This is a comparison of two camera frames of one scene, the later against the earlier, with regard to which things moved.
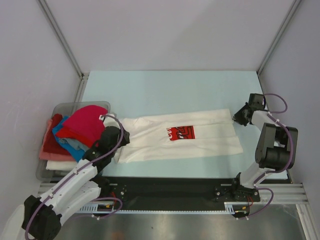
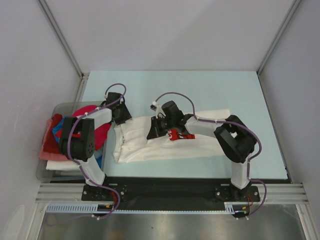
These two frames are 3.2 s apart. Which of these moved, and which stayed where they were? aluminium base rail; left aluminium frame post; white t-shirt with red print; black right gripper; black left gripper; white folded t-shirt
Moved: black right gripper; black left gripper
Stayed: white folded t-shirt; white t-shirt with red print; left aluminium frame post; aluminium base rail
